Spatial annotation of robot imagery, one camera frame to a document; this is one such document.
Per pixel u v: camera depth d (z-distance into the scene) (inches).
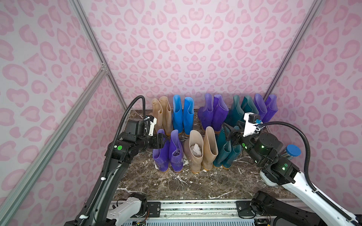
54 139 22.1
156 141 23.2
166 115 34.8
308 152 15.3
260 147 17.4
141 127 20.2
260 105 35.3
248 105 33.8
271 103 36.6
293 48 33.0
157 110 36.1
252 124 19.8
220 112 34.1
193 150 28.9
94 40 31.5
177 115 33.0
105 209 17.3
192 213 28.3
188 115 32.5
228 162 31.6
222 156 28.2
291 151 30.8
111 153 16.8
